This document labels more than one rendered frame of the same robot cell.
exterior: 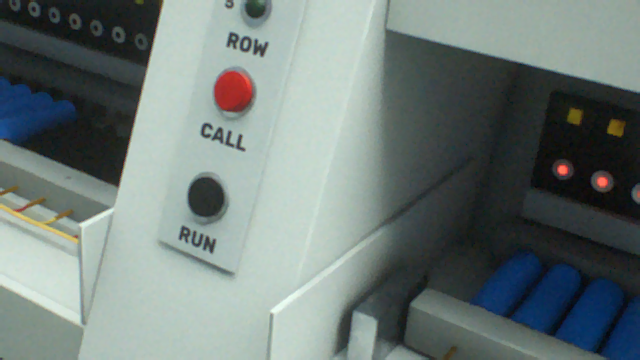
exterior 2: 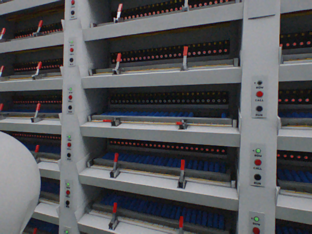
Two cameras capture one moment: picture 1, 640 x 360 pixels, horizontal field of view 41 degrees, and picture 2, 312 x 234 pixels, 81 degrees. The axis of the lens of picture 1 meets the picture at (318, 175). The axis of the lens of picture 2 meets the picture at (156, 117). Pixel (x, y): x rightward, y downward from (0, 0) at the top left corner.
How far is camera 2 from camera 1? 0.45 m
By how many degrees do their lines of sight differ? 11
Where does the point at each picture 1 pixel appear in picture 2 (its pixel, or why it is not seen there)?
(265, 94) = (264, 93)
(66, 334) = (236, 136)
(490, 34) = (294, 78)
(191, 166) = (254, 105)
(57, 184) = (214, 119)
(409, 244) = not seen: hidden behind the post
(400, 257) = not seen: hidden behind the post
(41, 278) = (225, 131)
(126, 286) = (247, 125)
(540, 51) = (302, 78)
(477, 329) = (291, 119)
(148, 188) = (247, 110)
